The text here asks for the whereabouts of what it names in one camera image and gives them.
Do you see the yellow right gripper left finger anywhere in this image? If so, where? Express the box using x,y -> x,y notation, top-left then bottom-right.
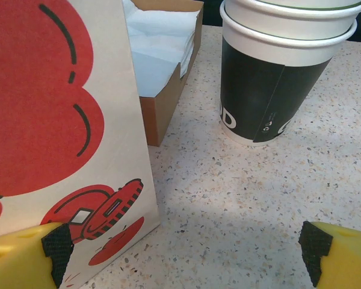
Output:
0,222 -> 75,289

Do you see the white paper bag red print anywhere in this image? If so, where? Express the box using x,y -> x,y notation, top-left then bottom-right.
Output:
0,0 -> 162,289

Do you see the white paper napkins stack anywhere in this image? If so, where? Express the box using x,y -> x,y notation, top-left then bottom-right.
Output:
122,0 -> 199,99

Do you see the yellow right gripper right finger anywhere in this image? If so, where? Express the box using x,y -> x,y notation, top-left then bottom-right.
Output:
298,221 -> 361,289

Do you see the white paper cup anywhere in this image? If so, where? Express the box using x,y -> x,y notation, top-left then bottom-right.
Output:
219,0 -> 361,42
225,0 -> 361,10

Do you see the brown cardboard napkin box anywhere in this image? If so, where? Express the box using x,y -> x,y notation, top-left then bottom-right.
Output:
129,0 -> 205,148

